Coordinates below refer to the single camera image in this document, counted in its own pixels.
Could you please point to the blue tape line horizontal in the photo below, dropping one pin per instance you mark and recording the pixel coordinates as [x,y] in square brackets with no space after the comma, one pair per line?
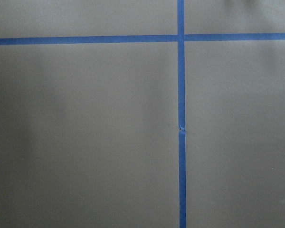
[141,38]

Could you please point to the blue tape line vertical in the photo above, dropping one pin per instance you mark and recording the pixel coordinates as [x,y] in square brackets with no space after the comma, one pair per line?
[181,114]

